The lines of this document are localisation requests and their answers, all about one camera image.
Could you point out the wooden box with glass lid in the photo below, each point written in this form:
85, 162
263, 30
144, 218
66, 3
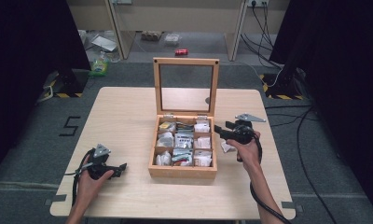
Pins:
183, 171

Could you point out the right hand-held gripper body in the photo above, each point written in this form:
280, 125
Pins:
244, 133

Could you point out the white wall power socket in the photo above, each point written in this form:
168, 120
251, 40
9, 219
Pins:
257, 2

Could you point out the clear plastic container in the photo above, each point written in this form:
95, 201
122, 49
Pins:
172, 39

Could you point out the small white packet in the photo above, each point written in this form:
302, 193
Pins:
227, 147

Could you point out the person's right hand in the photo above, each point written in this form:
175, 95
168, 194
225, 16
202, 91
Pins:
248, 154

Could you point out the green plastic bottle pack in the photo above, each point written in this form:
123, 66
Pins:
99, 66

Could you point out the black stand with striped base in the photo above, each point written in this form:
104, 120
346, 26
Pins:
282, 85
70, 82

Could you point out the grey floor tape marker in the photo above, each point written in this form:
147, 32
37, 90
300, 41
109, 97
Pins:
292, 206

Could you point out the grey flat sheet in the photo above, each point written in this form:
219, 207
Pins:
104, 43

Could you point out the person's left hand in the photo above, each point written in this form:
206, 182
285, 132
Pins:
87, 186

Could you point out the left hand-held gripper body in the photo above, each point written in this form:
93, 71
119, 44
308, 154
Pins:
97, 165

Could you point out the group of packets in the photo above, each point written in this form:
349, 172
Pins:
184, 143

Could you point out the black curtain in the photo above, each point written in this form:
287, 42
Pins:
23, 77
346, 77

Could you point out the brown cardboard egg tray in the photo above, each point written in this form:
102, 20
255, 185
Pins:
150, 35

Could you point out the red drink can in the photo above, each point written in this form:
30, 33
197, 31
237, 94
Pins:
181, 52

